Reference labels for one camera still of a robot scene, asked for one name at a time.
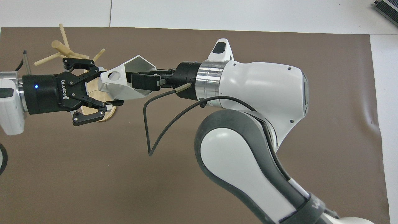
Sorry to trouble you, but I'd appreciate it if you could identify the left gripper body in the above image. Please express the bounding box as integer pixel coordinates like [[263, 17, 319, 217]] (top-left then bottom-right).
[[22, 72, 89, 115]]

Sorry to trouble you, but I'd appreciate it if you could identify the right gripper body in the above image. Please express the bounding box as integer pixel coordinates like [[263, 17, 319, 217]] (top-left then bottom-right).
[[162, 61, 203, 100]]

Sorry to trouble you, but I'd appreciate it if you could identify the white angular cup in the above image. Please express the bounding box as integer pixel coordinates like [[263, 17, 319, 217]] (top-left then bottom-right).
[[98, 55, 159, 100]]

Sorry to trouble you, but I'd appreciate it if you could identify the wooden cup rack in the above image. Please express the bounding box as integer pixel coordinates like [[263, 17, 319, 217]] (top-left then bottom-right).
[[34, 24, 117, 123]]

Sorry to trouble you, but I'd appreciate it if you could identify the grey metal device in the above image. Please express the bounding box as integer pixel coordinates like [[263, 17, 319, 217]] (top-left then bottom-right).
[[373, 0, 398, 27]]

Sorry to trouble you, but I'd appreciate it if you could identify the black cable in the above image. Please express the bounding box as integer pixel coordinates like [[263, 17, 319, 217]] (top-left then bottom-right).
[[143, 82, 258, 157], [14, 50, 32, 76], [0, 142, 8, 176]]

